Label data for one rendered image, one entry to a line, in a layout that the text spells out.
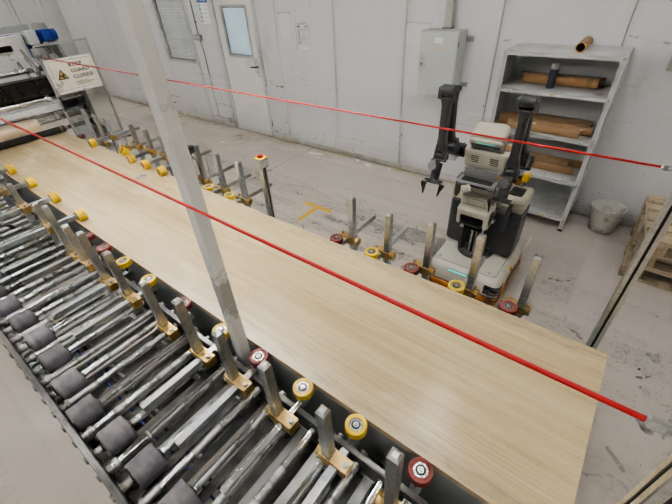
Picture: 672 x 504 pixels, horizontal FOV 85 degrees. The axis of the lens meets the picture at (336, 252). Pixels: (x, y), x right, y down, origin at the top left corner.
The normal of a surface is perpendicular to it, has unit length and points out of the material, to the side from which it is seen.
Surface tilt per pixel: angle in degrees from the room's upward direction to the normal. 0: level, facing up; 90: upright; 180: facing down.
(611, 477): 0
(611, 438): 0
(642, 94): 90
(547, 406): 0
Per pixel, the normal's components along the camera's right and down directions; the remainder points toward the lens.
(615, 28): -0.61, 0.51
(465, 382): -0.05, -0.79
